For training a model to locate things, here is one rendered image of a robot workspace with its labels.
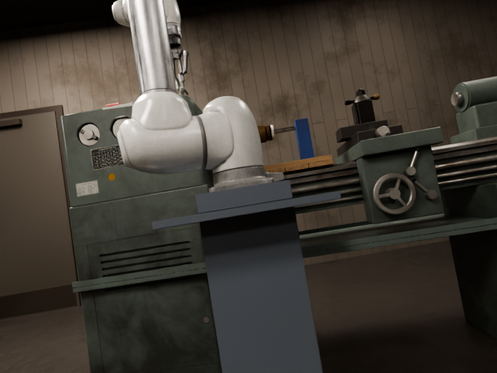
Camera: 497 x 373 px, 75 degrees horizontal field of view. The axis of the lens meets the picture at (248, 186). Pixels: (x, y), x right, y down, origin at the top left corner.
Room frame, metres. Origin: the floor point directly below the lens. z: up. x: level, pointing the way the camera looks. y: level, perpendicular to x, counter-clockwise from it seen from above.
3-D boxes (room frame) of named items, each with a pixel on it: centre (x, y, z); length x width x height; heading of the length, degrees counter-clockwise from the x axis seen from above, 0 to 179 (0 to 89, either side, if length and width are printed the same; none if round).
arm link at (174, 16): (1.45, 0.25, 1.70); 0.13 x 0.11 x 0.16; 110
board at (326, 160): (1.54, -0.23, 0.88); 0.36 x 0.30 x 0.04; 176
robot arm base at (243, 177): (0.96, 0.00, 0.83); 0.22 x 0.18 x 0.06; 93
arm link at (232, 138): (0.96, 0.03, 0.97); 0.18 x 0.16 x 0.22; 110
